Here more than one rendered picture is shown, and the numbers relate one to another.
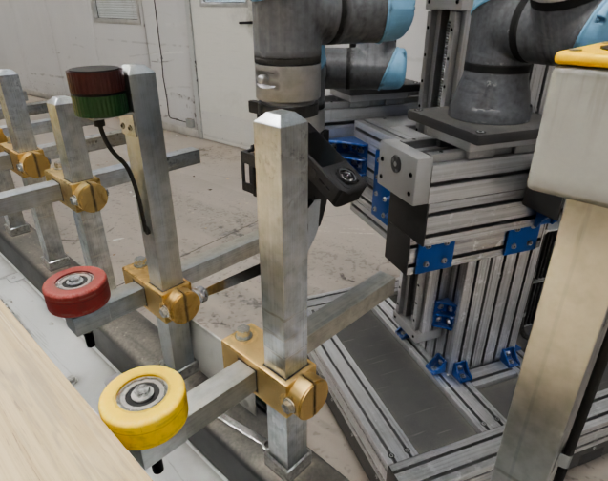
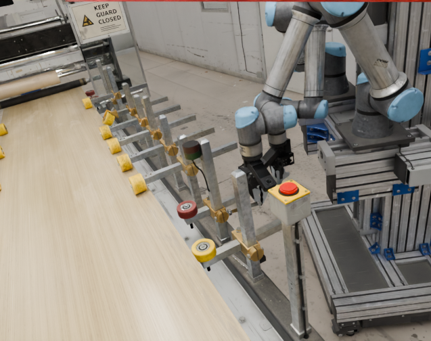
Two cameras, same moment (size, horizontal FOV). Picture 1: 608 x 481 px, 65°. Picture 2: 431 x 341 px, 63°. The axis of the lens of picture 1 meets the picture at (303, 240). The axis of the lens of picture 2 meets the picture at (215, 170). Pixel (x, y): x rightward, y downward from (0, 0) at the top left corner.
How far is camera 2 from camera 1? 0.71 m
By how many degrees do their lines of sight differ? 23
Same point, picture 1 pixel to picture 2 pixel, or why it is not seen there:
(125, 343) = (205, 226)
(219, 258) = not seen: hidden behind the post
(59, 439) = (181, 256)
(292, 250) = (245, 208)
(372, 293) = not seen: hidden behind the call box
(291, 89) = (249, 153)
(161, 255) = (214, 198)
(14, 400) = (170, 244)
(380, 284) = not seen: hidden behind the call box
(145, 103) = (206, 151)
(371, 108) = (333, 107)
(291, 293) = (246, 220)
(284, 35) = (245, 138)
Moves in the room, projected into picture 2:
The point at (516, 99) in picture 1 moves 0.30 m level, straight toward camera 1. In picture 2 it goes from (379, 126) to (339, 164)
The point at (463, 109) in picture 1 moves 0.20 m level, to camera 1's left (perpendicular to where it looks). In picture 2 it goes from (354, 129) to (301, 130)
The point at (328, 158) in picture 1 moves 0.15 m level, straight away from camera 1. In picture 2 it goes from (263, 174) to (275, 152)
